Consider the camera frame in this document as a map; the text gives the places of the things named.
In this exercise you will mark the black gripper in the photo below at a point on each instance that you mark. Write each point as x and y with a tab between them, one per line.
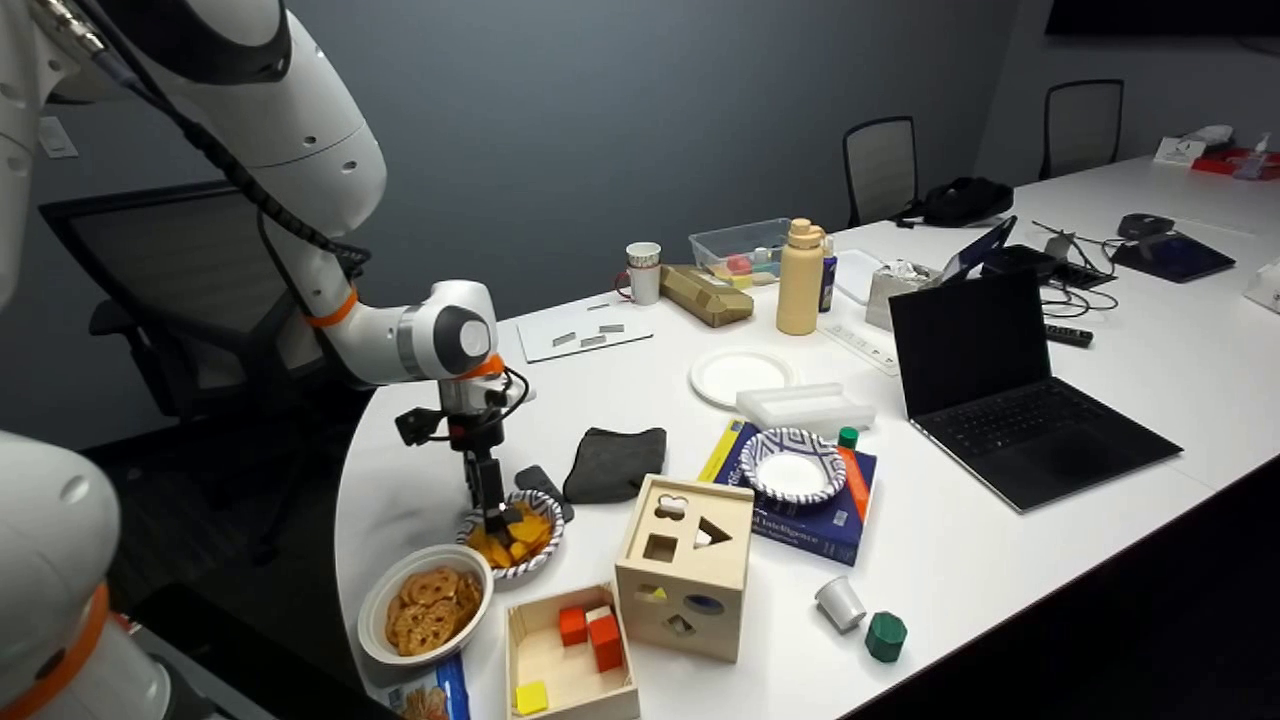
470	418

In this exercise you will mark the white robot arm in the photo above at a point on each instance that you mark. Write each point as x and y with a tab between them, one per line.
262	102

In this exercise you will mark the white round plate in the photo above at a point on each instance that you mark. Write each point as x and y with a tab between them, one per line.
723	376

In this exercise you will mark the white bowl of pretzels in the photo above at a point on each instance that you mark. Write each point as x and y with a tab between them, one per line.
425	604

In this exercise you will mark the open wooden block box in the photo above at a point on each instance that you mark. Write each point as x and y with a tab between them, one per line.
568	658

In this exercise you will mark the snack packet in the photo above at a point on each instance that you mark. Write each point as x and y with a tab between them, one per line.
432	693

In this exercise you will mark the wooden shape sorter box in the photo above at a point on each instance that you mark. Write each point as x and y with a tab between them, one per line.
681	572

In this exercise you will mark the black mesh office chair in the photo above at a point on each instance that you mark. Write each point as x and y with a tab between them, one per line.
212	324

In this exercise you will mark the white paper cup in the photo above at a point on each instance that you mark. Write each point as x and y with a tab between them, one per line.
643	270

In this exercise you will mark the brown rectangular box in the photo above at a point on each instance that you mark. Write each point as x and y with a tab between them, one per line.
707	299

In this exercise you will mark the white bowl with blue pattern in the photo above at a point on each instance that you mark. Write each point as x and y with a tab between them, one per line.
794	464

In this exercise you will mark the clear plastic lid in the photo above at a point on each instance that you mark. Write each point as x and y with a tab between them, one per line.
805	405

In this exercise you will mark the dark blue book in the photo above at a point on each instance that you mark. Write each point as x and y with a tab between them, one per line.
826	528

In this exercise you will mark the clear plastic container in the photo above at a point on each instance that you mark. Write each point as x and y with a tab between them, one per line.
742	253

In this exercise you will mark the tan plastic bottle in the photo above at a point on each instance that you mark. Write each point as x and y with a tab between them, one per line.
800	270

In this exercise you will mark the green cylinder block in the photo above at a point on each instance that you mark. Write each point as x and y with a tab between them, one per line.
887	638

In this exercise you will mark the black laptop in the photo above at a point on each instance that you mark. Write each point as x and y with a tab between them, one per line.
972	369

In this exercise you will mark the far left office chair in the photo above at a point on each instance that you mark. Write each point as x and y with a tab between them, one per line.
881	170

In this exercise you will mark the black bag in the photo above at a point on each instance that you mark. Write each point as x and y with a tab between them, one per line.
962	200

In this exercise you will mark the far right office chair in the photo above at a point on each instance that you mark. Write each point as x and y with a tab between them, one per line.
1081	126

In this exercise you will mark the black tablet case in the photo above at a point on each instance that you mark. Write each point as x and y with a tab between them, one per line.
1175	256

